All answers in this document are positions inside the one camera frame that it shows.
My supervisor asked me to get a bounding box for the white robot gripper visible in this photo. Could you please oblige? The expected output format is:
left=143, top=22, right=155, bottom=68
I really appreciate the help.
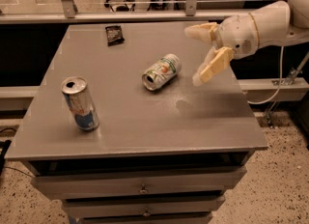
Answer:
left=184, top=14, right=258, bottom=86

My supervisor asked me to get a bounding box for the green white 7up can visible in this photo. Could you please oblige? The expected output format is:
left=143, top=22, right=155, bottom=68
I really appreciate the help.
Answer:
left=142, top=54, right=182, bottom=91

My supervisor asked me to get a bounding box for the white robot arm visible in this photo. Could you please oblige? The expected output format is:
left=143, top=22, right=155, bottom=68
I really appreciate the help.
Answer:
left=184, top=0, right=309, bottom=86

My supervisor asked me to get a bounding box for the blue silver energy drink can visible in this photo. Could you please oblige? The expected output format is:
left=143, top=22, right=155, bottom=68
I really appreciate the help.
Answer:
left=61, top=76, right=99, bottom=131

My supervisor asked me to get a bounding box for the black snack packet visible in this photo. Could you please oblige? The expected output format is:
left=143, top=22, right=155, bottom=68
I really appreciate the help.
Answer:
left=105, top=25, right=125, bottom=46

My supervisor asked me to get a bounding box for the grey drawer cabinet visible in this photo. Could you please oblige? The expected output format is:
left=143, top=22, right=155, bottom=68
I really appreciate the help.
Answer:
left=7, top=22, right=267, bottom=224

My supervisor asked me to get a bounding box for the grey metal railing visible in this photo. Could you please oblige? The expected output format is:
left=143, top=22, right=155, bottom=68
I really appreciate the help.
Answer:
left=0, top=0, right=309, bottom=25

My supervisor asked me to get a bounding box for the upper grey drawer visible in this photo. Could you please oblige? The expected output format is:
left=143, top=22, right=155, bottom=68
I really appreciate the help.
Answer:
left=31, top=166, right=246, bottom=200

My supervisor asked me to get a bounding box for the grey drawer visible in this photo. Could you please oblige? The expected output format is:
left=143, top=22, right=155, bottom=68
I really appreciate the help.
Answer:
left=63, top=195, right=225, bottom=218
left=31, top=166, right=246, bottom=200

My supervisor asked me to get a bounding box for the lower grey drawer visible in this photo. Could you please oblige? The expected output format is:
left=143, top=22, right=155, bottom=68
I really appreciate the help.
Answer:
left=63, top=195, right=225, bottom=218

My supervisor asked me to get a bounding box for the black cable on floor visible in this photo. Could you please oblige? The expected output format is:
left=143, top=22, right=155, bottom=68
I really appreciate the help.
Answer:
left=0, top=127, right=35, bottom=179

